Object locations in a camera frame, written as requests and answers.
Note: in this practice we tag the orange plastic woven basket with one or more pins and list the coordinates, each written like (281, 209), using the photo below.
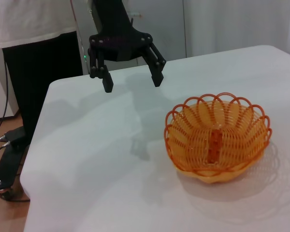
(195, 145)

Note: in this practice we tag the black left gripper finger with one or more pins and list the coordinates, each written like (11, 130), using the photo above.
(156, 72)
(107, 82)

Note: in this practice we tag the person in white shirt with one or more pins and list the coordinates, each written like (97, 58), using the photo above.
(38, 72)

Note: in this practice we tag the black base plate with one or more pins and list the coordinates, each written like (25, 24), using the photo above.
(4, 166)

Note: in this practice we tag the white cabinet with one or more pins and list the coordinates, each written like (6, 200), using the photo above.
(0, 84)

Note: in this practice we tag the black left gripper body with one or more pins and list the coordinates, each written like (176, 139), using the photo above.
(116, 36)

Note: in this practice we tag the small black connector box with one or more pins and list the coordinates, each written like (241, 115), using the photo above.
(14, 136)

